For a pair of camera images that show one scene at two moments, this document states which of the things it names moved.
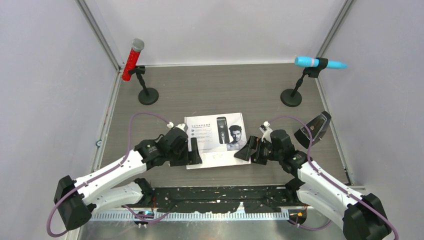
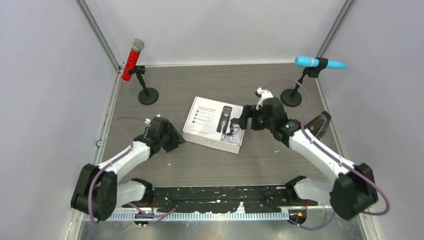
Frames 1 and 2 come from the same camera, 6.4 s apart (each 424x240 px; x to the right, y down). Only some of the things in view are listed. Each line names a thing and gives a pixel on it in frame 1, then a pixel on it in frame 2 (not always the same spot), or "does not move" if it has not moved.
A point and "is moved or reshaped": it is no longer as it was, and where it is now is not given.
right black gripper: x=255 y=143 → x=250 y=111
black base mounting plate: x=226 y=199 does not move
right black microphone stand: x=291 y=97 does not move
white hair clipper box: x=218 y=136 is moved or reshaped
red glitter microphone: x=138 y=45 does not move
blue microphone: x=304 y=61 does not move
